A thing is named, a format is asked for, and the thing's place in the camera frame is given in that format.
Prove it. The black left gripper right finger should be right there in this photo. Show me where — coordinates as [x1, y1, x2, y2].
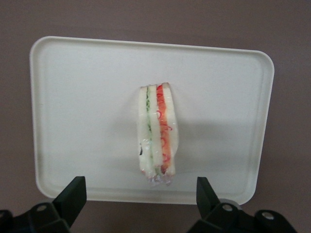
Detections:
[189, 176, 254, 233]

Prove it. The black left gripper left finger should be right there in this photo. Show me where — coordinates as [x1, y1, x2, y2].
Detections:
[23, 176, 87, 233]

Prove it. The triangle sandwich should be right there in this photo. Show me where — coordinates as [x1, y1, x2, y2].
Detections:
[135, 82, 181, 189]

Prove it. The beige plastic tray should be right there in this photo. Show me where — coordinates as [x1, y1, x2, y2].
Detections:
[29, 35, 276, 205]

